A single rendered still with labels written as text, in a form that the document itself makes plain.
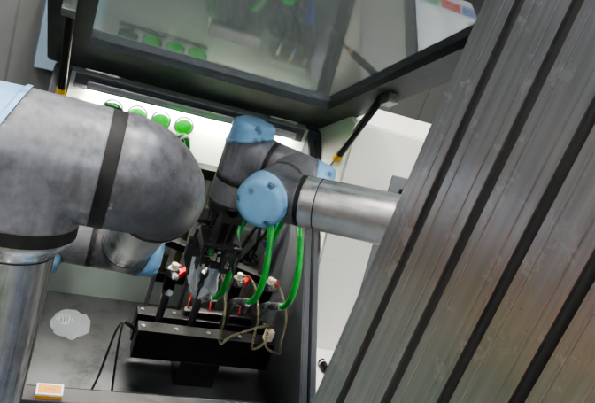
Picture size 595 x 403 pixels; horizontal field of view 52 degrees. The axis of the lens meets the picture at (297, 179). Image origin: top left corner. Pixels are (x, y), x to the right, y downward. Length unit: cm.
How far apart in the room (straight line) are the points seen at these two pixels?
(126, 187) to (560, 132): 36
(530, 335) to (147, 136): 36
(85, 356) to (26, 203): 108
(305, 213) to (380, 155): 72
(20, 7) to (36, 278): 239
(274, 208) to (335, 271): 75
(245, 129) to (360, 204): 26
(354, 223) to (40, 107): 44
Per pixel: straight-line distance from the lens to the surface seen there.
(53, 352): 163
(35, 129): 56
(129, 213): 58
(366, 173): 154
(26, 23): 298
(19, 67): 302
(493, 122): 42
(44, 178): 56
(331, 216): 84
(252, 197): 85
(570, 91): 38
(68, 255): 97
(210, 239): 107
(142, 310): 156
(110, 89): 154
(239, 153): 100
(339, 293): 160
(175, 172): 58
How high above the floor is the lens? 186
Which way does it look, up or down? 19 degrees down
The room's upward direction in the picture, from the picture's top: 20 degrees clockwise
